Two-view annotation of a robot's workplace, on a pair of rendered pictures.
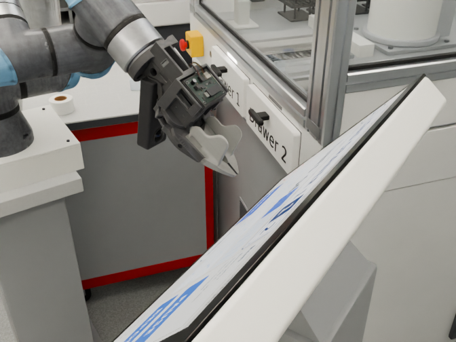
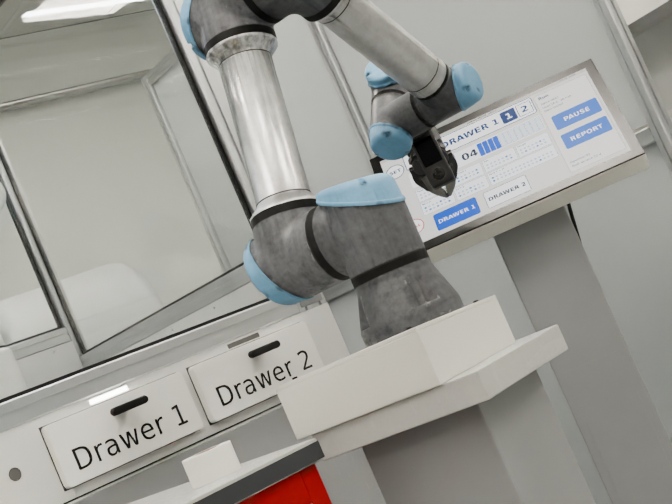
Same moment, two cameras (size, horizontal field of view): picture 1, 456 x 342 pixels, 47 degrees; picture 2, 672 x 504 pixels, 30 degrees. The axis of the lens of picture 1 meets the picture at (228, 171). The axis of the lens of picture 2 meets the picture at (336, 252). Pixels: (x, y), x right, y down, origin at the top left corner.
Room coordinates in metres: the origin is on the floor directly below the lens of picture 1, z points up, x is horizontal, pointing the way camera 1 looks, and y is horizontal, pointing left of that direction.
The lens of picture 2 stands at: (1.91, 2.14, 0.86)
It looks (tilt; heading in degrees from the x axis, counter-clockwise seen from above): 4 degrees up; 245
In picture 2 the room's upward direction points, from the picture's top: 24 degrees counter-clockwise
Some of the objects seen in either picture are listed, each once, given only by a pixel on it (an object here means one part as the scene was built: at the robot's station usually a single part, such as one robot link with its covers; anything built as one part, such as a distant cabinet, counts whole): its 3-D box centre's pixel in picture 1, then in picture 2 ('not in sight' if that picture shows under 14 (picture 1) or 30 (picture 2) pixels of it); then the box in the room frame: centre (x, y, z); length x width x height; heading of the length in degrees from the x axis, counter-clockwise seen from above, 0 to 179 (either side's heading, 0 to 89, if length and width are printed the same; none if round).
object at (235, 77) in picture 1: (229, 79); (125, 427); (1.42, 0.00, 0.87); 0.29 x 0.02 x 0.11; 18
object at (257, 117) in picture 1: (260, 116); (260, 350); (1.11, -0.08, 0.91); 0.07 x 0.04 x 0.01; 18
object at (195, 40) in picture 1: (193, 43); not in sight; (1.73, 0.12, 0.88); 0.07 x 0.05 x 0.07; 18
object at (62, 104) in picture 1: (61, 104); (211, 464); (1.45, 0.50, 0.78); 0.07 x 0.07 x 0.04
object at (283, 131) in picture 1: (270, 127); (259, 370); (1.12, -0.10, 0.87); 0.29 x 0.02 x 0.11; 18
